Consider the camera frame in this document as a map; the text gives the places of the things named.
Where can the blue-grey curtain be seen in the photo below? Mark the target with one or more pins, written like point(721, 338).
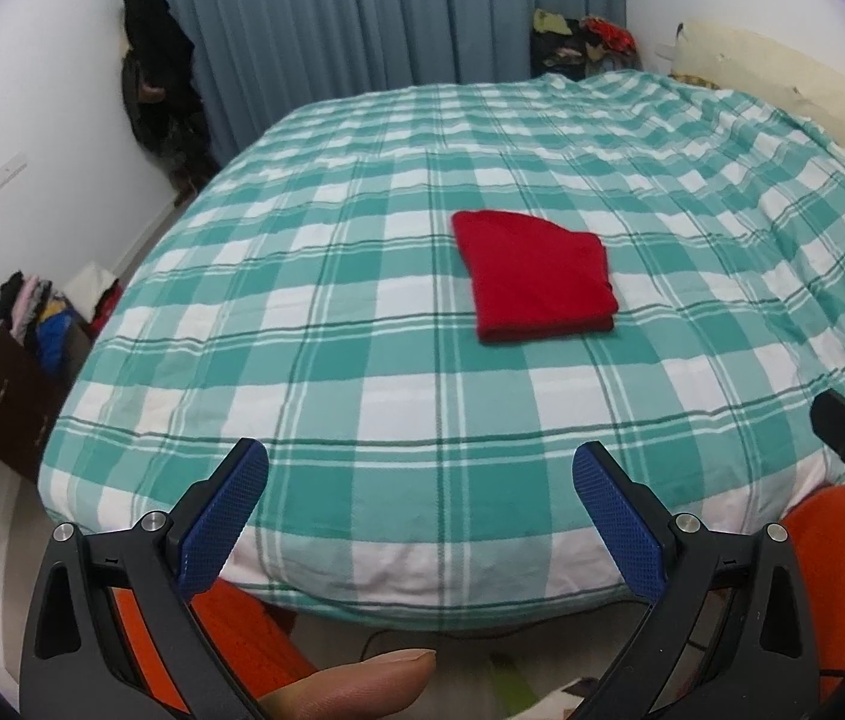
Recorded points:
point(257, 60)

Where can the white wall switch plate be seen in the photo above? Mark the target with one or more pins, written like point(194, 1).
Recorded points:
point(12, 168)

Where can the brown box with clothes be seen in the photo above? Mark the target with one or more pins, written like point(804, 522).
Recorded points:
point(46, 333)

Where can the clothes pile by curtain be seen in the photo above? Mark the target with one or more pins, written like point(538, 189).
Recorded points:
point(579, 47)

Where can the cream headboard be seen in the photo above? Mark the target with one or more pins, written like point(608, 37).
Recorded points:
point(745, 61)

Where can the black hanging clothes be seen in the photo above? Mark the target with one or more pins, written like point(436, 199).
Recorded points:
point(166, 113)

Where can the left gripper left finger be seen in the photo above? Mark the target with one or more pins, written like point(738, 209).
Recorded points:
point(77, 661)

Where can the person's left hand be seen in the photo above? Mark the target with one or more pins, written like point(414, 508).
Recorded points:
point(374, 688)

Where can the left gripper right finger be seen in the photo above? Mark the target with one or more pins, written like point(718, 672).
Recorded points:
point(761, 661)

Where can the teal plaid bed cover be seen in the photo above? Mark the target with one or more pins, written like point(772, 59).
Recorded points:
point(313, 298)

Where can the orange fleece trousers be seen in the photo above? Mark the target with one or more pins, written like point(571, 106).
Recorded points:
point(254, 640)

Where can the red rabbit sweater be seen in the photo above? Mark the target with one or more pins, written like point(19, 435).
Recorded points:
point(533, 279)

